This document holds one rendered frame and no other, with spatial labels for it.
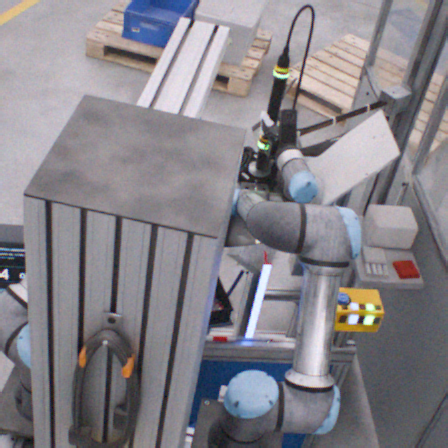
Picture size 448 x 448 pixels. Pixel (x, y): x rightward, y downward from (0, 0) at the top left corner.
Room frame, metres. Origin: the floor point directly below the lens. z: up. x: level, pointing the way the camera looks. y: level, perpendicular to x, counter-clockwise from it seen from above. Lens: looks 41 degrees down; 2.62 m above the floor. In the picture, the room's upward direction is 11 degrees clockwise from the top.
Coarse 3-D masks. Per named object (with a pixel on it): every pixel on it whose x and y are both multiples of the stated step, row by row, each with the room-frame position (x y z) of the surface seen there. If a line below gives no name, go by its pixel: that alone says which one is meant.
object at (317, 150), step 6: (330, 138) 1.92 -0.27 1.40; (336, 138) 1.90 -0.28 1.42; (318, 144) 1.89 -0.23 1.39; (324, 144) 1.86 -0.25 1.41; (330, 144) 1.84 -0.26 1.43; (300, 150) 1.88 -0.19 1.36; (306, 150) 1.85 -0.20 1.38; (312, 150) 1.84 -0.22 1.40; (318, 150) 1.82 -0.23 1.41; (324, 150) 1.81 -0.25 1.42; (306, 156) 1.81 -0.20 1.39; (312, 156) 1.79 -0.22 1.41; (318, 156) 1.78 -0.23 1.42
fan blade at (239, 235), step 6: (234, 216) 1.73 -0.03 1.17; (234, 222) 1.71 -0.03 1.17; (240, 222) 1.71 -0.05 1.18; (228, 228) 1.69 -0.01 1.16; (234, 228) 1.68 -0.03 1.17; (240, 228) 1.68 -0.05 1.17; (246, 228) 1.68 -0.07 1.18; (234, 234) 1.66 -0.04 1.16; (240, 234) 1.66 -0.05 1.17; (246, 234) 1.66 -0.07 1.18; (228, 240) 1.64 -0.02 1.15; (234, 240) 1.64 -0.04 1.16; (240, 240) 1.63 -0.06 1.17; (246, 240) 1.63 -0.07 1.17; (252, 240) 1.63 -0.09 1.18; (228, 246) 1.62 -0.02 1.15; (234, 246) 1.61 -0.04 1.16; (240, 246) 1.61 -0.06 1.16
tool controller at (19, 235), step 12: (0, 228) 1.42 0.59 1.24; (12, 228) 1.43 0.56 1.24; (0, 240) 1.35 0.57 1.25; (12, 240) 1.36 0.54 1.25; (24, 240) 1.37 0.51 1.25; (0, 252) 1.34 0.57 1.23; (12, 252) 1.34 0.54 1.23; (24, 252) 1.35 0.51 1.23; (0, 264) 1.33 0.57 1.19; (12, 264) 1.33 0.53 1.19; (24, 264) 1.34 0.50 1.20; (24, 276) 1.33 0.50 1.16; (0, 288) 1.31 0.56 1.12
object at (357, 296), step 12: (348, 288) 1.62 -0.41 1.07; (360, 288) 1.63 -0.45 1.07; (360, 300) 1.58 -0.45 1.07; (372, 300) 1.59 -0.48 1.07; (336, 312) 1.52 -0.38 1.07; (348, 312) 1.52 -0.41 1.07; (360, 312) 1.53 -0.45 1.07; (372, 312) 1.54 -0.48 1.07; (384, 312) 1.55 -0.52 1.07; (336, 324) 1.52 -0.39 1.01; (348, 324) 1.53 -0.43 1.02; (360, 324) 1.53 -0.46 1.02
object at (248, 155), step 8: (248, 152) 1.98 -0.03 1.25; (256, 152) 1.97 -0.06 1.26; (248, 160) 1.93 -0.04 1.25; (240, 168) 1.92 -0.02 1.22; (248, 168) 1.91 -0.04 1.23; (272, 168) 1.99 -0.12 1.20; (240, 176) 1.90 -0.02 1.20; (248, 176) 1.90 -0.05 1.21; (272, 176) 1.95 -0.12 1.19; (240, 184) 1.92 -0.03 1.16; (272, 184) 1.92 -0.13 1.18
